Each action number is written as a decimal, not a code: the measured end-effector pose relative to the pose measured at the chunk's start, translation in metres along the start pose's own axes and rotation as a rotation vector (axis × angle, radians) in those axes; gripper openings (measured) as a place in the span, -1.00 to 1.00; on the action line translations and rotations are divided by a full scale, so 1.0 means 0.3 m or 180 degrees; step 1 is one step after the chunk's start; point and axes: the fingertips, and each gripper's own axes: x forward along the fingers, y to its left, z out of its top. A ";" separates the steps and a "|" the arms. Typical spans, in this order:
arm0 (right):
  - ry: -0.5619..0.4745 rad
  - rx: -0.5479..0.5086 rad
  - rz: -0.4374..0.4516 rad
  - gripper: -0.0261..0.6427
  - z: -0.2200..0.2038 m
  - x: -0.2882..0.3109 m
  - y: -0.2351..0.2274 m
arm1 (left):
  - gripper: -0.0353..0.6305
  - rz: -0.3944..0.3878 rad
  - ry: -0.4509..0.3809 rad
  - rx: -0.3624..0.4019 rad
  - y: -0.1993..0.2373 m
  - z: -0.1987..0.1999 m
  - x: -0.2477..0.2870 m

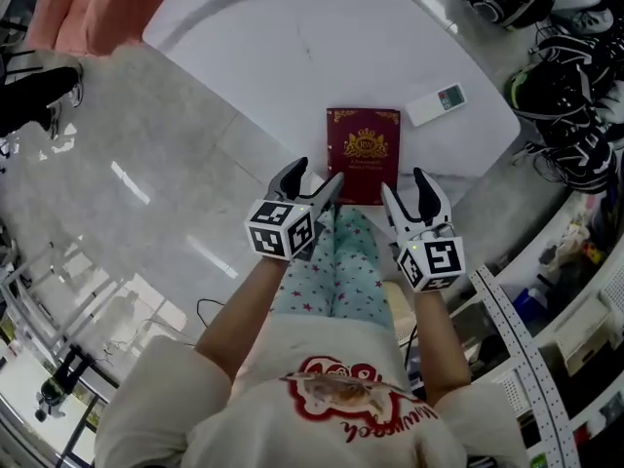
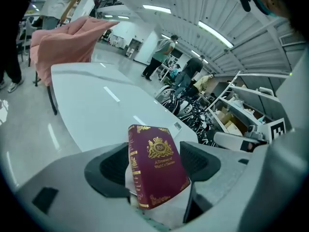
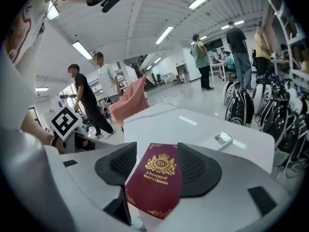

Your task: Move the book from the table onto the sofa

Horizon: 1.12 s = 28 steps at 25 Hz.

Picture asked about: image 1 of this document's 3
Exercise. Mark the cream printed shirt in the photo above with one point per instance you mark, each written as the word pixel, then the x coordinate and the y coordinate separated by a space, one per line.
pixel 205 407

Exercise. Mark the white perforated rail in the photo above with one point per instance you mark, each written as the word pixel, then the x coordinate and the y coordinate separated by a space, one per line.
pixel 531 354

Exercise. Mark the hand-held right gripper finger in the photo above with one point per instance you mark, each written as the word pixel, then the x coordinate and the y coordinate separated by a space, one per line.
pixel 396 212
pixel 430 198

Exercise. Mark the blue container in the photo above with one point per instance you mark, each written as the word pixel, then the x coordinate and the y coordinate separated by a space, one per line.
pixel 530 305

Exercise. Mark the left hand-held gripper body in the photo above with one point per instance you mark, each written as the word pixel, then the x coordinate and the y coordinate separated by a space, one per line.
pixel 280 232

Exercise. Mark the beige box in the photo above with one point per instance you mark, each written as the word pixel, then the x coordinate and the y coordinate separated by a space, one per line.
pixel 582 332

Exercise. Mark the person's right forearm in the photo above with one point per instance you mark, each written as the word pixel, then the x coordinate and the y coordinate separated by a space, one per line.
pixel 441 344

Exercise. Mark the white marble table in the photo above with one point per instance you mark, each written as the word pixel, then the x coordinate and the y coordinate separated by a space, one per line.
pixel 273 47

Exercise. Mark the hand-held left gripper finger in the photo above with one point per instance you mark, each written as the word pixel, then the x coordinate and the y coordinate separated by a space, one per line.
pixel 325 194
pixel 291 178

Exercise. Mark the metal frame rack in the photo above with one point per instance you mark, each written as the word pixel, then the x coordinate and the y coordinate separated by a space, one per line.
pixel 53 290

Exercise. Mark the white remote control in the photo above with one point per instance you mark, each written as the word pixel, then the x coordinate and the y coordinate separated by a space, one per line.
pixel 429 107

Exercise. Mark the salmon pink sofa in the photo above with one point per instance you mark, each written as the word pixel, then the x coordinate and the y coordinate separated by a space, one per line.
pixel 107 8

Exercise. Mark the star-patterned light blue trousers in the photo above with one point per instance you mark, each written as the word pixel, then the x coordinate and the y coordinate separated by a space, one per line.
pixel 341 266

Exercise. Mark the dark red gold-printed book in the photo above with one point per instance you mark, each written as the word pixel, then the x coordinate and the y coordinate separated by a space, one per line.
pixel 363 173

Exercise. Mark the person's left forearm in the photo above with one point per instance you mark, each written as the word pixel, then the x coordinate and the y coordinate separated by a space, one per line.
pixel 239 320

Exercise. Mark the white shelf unit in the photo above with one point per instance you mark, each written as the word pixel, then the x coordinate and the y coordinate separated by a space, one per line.
pixel 585 339

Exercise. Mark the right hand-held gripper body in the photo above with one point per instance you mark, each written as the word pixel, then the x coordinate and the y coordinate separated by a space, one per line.
pixel 434 261

